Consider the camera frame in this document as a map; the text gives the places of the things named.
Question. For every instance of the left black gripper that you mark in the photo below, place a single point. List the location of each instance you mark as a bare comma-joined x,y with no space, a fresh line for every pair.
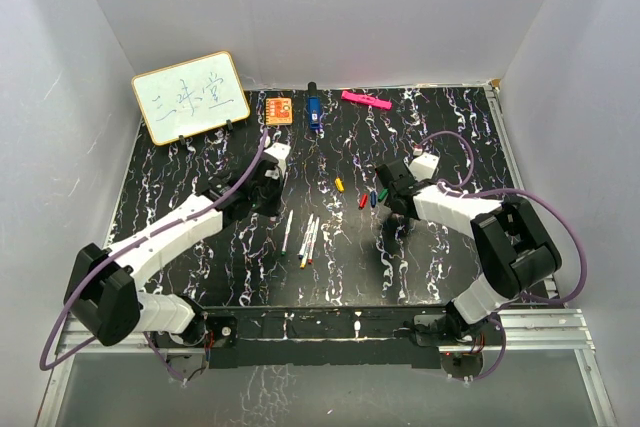
271,209

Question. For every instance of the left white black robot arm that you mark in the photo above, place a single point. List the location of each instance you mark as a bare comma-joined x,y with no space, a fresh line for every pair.
106,289

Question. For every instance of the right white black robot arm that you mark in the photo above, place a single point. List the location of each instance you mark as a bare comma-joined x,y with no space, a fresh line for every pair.
514,248

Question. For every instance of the green pen cap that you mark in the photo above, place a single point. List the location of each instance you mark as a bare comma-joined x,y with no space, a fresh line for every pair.
382,195

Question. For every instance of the yellow pen cap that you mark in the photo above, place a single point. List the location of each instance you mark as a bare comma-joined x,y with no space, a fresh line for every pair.
339,184

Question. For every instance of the white pen blue tip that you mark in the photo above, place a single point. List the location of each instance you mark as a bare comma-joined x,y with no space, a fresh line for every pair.
307,230

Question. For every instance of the white pen red tip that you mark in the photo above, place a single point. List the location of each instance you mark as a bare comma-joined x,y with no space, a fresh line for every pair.
313,241

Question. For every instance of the white pen yellow tip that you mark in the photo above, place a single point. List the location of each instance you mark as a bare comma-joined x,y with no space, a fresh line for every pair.
308,243

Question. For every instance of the orange mini notebook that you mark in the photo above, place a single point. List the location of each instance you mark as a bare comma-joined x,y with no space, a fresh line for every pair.
278,111

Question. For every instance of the pink plastic clip bar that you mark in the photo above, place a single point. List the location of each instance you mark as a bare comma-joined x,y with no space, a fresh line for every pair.
367,100

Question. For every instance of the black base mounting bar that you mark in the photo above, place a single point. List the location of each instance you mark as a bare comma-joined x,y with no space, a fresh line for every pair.
337,336

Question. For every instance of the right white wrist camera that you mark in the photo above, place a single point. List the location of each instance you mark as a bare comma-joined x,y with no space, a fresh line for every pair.
423,165

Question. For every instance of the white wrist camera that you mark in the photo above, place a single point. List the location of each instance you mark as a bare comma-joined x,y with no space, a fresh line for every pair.
423,165
279,152

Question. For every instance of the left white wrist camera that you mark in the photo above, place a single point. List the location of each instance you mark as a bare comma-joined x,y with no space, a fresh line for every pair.
279,152

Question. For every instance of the small whiteboard with wooden frame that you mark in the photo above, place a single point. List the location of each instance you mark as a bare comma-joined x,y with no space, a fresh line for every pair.
191,97

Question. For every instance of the aluminium frame rail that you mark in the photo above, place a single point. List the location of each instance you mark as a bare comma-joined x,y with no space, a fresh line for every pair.
337,367

